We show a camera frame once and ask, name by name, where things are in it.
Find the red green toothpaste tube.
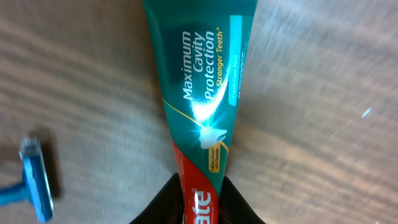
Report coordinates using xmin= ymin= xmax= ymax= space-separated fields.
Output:
xmin=143 ymin=0 xmax=257 ymax=223

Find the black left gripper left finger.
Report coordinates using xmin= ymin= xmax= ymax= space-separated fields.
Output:
xmin=129 ymin=173 xmax=183 ymax=224

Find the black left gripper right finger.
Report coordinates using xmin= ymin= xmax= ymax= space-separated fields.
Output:
xmin=219 ymin=177 xmax=266 ymax=224

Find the blue disposable razor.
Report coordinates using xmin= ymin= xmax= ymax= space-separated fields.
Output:
xmin=1 ymin=138 xmax=53 ymax=222

